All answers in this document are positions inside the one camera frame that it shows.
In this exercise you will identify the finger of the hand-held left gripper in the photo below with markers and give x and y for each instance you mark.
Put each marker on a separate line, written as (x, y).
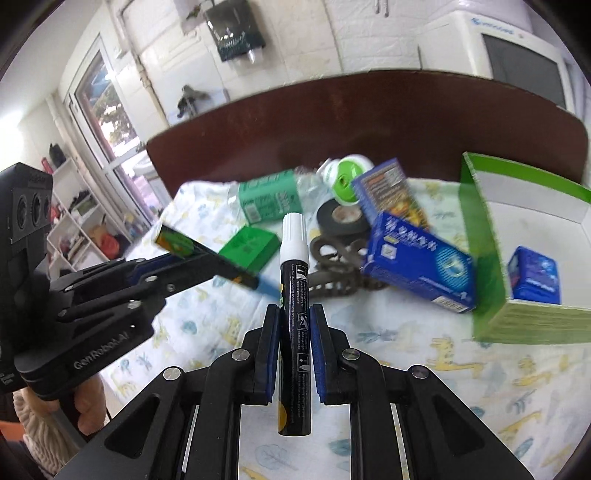
(147, 268)
(138, 304)

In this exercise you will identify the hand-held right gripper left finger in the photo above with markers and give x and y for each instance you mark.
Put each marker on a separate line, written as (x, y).
(273, 339)

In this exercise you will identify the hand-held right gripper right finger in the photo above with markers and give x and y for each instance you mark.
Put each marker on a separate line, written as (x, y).
(318, 344)

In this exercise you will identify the black marker with white cap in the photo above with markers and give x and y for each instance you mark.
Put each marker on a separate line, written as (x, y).
(295, 286)

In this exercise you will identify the slim black and green box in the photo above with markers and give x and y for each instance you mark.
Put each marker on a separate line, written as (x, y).
(207, 263)

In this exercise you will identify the brown toy snake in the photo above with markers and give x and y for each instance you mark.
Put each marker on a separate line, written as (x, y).
(334, 281)

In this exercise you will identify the small green box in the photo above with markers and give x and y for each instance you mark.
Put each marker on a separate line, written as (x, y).
(249, 247)

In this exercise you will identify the blue medicine box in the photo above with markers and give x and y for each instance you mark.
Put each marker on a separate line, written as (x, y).
(415, 265)

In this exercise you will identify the colourful picture box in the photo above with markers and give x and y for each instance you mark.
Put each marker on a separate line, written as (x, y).
(388, 194)

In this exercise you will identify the green and white cardboard box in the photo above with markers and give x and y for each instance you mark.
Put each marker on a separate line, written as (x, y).
(485, 258)

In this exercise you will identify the person's left forearm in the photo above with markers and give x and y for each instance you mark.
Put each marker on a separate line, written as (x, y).
(41, 438)

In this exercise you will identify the person's left hand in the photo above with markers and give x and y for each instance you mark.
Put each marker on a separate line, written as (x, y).
(88, 406)

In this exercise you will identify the white storage shelf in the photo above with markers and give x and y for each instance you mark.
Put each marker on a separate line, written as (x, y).
(76, 217)

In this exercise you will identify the printed animal cloth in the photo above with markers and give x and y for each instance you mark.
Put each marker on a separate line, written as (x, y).
(415, 392)

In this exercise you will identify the black tape roll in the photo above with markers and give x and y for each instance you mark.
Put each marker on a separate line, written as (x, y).
(330, 221)

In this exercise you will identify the plastic bottle with green label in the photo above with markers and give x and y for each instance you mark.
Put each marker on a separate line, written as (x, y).
(270, 196)

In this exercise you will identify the glass door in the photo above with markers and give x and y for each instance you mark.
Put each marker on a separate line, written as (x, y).
(106, 110)

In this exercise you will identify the white and green round container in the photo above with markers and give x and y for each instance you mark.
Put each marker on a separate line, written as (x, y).
(346, 180)

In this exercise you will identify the small dark blue box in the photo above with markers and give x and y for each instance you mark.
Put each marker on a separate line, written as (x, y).
(535, 274)

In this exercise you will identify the white appliance with dark window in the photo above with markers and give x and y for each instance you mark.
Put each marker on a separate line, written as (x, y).
(466, 41)

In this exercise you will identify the dark wall fixture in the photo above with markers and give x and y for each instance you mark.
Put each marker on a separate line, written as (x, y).
(189, 99)

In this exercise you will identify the white wall pipe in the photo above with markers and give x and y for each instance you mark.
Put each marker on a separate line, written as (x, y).
(143, 69)

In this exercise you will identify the dark wall dispenser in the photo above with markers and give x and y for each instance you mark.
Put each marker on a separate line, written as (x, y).
(235, 32)

